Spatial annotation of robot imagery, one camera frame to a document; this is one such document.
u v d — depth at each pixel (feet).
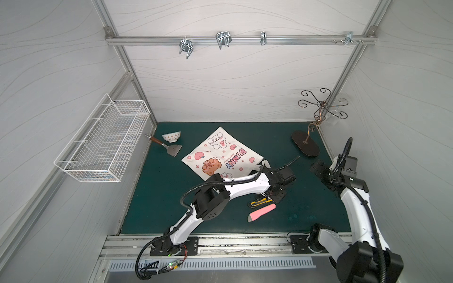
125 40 2.56
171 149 3.53
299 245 2.41
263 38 2.57
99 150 2.25
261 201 2.76
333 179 1.91
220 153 3.43
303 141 3.53
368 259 1.26
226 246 2.46
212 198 1.66
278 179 2.06
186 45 2.50
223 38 2.51
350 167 1.98
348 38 2.51
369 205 1.60
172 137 3.42
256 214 2.69
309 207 2.76
